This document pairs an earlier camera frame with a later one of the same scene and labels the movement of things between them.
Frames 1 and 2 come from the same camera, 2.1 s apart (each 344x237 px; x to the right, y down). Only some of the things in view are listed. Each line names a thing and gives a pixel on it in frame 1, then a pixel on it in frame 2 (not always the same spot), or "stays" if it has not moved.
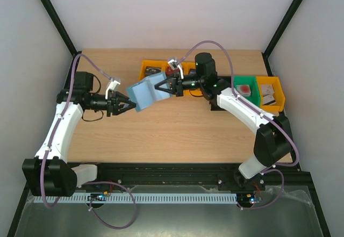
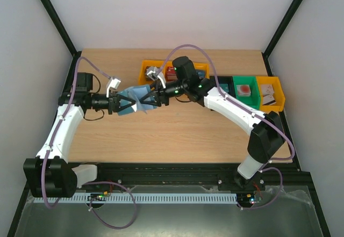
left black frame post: [57, 21] stays
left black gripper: [113, 103] stays
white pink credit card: [267, 99] stays
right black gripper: [178, 85] -> [163, 96]
